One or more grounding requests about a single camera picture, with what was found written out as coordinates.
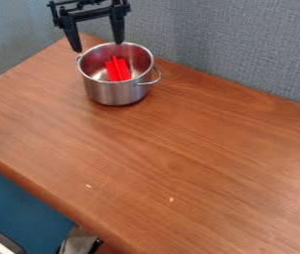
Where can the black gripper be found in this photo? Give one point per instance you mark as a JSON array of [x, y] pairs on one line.
[[71, 11]]

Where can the red star-shaped block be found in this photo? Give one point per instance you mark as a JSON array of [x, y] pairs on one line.
[[118, 71]]

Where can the grey metal bracket under table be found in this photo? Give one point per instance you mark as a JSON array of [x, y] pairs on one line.
[[81, 242]]

